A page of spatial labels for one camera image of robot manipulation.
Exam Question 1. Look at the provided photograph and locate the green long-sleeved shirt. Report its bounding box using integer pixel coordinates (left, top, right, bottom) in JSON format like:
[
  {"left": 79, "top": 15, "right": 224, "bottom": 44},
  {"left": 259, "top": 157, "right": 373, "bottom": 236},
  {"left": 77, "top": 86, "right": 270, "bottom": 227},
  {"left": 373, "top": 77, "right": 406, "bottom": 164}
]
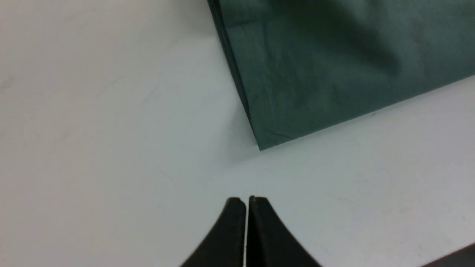
[{"left": 207, "top": 0, "right": 475, "bottom": 151}]

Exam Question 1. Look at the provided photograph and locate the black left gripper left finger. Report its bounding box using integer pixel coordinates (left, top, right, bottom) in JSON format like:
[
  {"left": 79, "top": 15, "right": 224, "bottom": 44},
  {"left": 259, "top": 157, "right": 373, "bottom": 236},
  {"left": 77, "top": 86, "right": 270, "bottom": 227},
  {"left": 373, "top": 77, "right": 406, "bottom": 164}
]
[{"left": 182, "top": 197, "right": 246, "bottom": 267}]

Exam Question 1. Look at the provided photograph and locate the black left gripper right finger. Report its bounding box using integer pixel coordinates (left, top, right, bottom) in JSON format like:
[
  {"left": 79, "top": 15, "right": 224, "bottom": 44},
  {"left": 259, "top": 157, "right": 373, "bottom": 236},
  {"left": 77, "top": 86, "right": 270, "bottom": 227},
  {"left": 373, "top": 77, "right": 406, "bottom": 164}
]
[{"left": 246, "top": 196, "right": 320, "bottom": 267}]

